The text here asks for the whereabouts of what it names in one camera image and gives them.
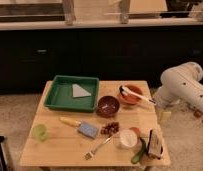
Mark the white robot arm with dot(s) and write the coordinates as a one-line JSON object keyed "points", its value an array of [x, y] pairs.
{"points": [[181, 82]]}

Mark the orange bowl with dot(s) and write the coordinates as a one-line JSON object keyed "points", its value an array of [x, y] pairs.
{"points": [[127, 98]]}

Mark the dark red grape bunch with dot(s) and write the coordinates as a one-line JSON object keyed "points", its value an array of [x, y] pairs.
{"points": [[110, 128]]}

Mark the green cucumber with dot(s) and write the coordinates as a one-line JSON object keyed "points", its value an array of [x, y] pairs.
{"points": [[137, 157]]}

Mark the blue sponge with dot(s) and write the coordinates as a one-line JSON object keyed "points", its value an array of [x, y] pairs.
{"points": [[88, 130]]}

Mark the green plastic tray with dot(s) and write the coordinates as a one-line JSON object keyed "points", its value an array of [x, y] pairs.
{"points": [[60, 94]]}

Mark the black stand on floor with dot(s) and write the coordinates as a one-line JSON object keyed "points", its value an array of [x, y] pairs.
{"points": [[3, 164]]}

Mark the yellow corn cob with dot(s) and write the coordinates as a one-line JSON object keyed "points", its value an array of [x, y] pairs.
{"points": [[69, 121]]}

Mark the light green cup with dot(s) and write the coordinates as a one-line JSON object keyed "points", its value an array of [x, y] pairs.
{"points": [[39, 132]]}

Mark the yellow block on floor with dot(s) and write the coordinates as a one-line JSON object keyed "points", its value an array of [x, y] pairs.
{"points": [[164, 116]]}

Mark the grey triangular cloth piece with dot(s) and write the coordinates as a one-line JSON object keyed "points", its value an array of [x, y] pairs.
{"points": [[78, 91]]}

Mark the black cabinet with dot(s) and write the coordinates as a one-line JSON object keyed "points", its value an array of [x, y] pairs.
{"points": [[30, 58]]}

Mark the black and white toy block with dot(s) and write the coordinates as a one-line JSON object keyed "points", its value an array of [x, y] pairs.
{"points": [[154, 148]]}

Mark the orange round fruit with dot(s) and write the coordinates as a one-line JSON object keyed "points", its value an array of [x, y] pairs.
{"points": [[136, 130]]}

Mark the dark red bowl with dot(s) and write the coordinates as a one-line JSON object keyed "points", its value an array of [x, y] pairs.
{"points": [[107, 106]]}

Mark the silver fork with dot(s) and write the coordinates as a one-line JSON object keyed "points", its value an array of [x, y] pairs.
{"points": [[91, 153]]}

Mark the wooden table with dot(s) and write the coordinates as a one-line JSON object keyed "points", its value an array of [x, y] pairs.
{"points": [[66, 148]]}

